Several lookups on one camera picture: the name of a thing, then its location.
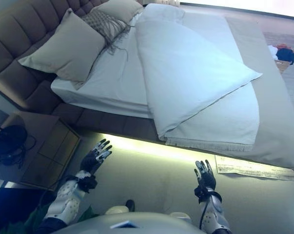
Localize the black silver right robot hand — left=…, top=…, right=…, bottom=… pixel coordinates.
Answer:
left=194, top=159, right=217, bottom=192

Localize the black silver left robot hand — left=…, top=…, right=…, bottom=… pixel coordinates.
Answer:
left=78, top=138, right=113, bottom=175

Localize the wooden nightstand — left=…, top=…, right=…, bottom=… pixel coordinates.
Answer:
left=0, top=111, right=81, bottom=192

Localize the white printed paper sheet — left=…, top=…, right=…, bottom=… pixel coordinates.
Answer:
left=215, top=155, right=294, bottom=182

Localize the grey left robot leg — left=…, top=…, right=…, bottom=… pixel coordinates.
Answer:
left=105, top=199, right=136, bottom=215

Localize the grey robot torso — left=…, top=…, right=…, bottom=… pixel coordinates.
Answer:
left=56, top=212, right=206, bottom=234

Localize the white fitted sheet mattress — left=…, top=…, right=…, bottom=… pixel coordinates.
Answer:
left=50, top=12, right=155, bottom=120

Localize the large beige pillow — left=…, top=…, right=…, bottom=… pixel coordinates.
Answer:
left=17, top=8, right=106, bottom=90

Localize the cardboard box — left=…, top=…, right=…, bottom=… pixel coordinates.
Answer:
left=274, top=59, right=293, bottom=74

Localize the grey woven fringed pillow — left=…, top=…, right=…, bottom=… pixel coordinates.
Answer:
left=82, top=11, right=132, bottom=57

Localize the brown upholstered headboard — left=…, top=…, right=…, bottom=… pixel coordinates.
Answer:
left=0, top=0, right=142, bottom=115

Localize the white garment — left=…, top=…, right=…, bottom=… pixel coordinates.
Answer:
left=267, top=45, right=279, bottom=60

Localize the dark blue garment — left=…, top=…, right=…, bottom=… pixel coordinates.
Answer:
left=275, top=47, right=294, bottom=66

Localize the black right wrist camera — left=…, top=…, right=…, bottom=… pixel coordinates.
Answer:
left=194, top=185, right=211, bottom=203

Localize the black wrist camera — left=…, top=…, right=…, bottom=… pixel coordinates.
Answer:
left=78, top=176, right=98, bottom=194
left=194, top=185, right=211, bottom=203

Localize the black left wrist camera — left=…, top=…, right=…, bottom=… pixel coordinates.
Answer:
left=78, top=176, right=98, bottom=194

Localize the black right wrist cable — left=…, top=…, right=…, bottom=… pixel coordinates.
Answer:
left=199, top=192, right=210, bottom=230

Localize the brown upholstered bed frame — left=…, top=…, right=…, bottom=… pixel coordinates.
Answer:
left=50, top=102, right=167, bottom=142

